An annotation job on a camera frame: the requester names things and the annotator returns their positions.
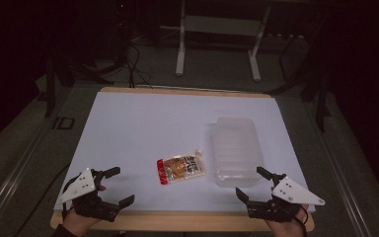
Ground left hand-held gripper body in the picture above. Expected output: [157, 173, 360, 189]
[56, 168, 119, 222]

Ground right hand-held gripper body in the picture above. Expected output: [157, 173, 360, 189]
[247, 173, 327, 222]

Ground person's right hand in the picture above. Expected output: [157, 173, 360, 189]
[265, 204, 310, 237]

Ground person's left hand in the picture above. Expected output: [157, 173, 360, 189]
[61, 206, 104, 237]

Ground clear plastic container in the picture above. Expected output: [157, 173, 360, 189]
[209, 116, 266, 189]

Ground white table mat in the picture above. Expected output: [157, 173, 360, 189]
[53, 91, 317, 213]

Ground snack packet with red edge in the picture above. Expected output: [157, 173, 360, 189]
[156, 149, 208, 187]

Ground black metal stand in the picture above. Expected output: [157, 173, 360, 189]
[299, 63, 333, 133]
[43, 54, 77, 119]

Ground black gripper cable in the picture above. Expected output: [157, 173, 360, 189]
[12, 162, 72, 237]
[292, 204, 309, 237]

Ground black floor cables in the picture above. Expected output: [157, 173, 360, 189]
[119, 40, 155, 90]

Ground white metal table frame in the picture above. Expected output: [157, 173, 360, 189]
[175, 0, 273, 83]

